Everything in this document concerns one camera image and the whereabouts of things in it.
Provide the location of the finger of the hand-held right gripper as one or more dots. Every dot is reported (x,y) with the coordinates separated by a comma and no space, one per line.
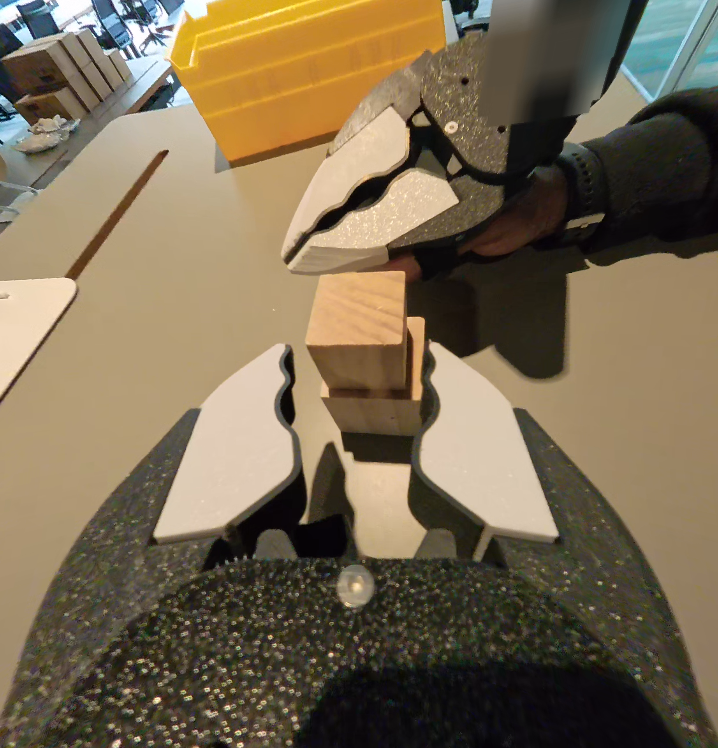
(353,158)
(394,216)

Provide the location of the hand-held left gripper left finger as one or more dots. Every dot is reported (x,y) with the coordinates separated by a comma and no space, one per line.
(236,444)

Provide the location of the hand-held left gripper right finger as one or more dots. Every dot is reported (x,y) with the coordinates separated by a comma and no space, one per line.
(481,450)

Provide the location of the large natural wooden cube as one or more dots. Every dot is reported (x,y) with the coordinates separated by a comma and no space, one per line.
(376,412)

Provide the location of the person's right forearm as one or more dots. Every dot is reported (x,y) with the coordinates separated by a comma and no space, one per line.
(657,175)

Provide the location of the person's right hand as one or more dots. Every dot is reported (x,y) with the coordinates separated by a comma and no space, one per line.
(528,222)

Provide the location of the large yellow storage bin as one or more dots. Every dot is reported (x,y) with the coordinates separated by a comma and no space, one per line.
(277,87)

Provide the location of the black wristwatch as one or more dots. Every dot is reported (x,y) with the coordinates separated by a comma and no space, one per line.
(581,181)

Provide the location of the white board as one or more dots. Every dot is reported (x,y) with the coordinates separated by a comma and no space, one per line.
(26,333)

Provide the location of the black office chair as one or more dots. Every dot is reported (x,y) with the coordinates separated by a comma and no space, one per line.
(41,20)
(111,23)

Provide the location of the crumpled white plastic wrap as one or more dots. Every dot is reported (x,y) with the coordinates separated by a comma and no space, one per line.
(43,131)

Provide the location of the stack of cardboard boxes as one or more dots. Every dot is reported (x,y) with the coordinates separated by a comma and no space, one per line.
(38,70)

